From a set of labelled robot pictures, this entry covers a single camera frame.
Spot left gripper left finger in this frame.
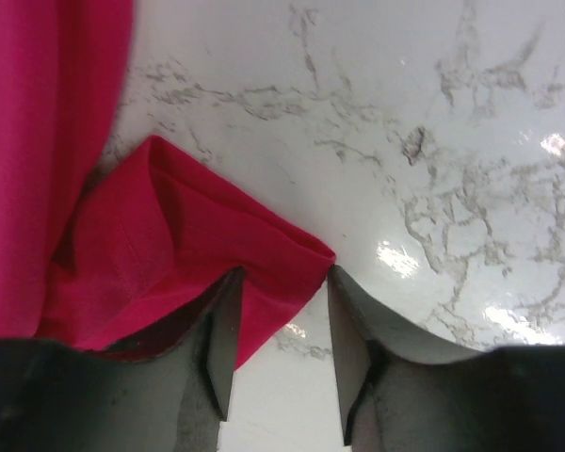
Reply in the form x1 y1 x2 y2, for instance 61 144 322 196
0 268 244 451

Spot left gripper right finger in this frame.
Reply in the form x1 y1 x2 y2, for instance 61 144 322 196
327 266 565 451

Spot pink red t shirt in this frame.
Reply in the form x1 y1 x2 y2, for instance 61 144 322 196
0 1 335 363

